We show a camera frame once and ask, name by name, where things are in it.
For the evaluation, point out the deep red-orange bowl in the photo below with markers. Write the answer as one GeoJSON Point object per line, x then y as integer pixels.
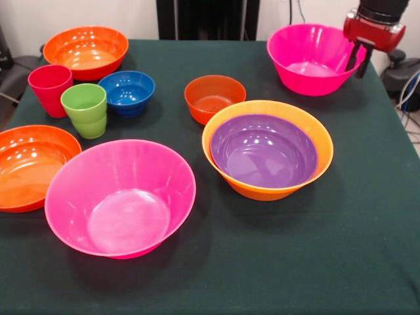
{"type": "Point", "coordinates": [85, 55]}

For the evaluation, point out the purple bowl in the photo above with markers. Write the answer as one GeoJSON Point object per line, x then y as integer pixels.
{"type": "Point", "coordinates": [262, 154]}

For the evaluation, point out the red cup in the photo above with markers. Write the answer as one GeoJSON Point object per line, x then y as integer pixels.
{"type": "Point", "coordinates": [48, 95]}

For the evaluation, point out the dark green tablecloth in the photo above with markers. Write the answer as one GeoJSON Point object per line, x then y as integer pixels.
{"type": "Point", "coordinates": [262, 262]}

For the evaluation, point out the shallow red-orange bowl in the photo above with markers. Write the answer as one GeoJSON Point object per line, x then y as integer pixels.
{"type": "Point", "coordinates": [26, 174]}

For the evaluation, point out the blue bowl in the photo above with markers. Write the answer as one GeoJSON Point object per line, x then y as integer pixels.
{"type": "Point", "coordinates": [128, 95]}

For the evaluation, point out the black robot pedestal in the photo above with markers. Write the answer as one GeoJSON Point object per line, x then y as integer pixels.
{"type": "Point", "coordinates": [210, 19]}

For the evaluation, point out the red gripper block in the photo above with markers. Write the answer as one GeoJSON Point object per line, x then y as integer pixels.
{"type": "Point", "coordinates": [374, 36]}

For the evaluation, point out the pink bowl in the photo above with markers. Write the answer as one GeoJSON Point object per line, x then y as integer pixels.
{"type": "Point", "coordinates": [308, 82]}
{"type": "Point", "coordinates": [124, 213]}

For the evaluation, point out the orange bowl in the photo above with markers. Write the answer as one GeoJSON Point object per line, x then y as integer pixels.
{"type": "Point", "coordinates": [325, 141]}

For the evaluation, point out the green cup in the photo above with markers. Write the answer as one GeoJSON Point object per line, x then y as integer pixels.
{"type": "Point", "coordinates": [86, 115]}

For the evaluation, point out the small red bowl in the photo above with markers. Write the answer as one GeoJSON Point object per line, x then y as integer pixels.
{"type": "Point", "coordinates": [210, 101]}

